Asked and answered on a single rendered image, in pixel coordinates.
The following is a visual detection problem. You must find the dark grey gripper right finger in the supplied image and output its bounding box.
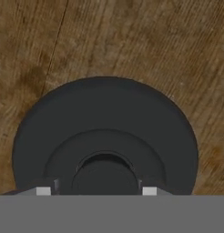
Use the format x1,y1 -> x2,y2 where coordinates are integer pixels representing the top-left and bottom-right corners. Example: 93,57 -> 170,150
137,178 -> 180,196

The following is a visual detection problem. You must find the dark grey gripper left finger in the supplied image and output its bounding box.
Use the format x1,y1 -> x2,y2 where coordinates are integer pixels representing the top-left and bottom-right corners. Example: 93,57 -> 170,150
2,177 -> 61,196

